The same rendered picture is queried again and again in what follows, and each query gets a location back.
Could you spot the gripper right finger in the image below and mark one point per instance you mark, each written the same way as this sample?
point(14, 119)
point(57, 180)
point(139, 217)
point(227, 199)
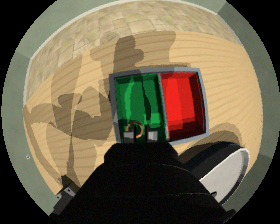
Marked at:
point(150, 135)

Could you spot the grey round turntable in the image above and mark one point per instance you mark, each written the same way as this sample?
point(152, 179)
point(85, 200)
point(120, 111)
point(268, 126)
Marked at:
point(231, 166)

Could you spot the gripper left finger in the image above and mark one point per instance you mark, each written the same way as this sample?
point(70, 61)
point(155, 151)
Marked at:
point(130, 136)

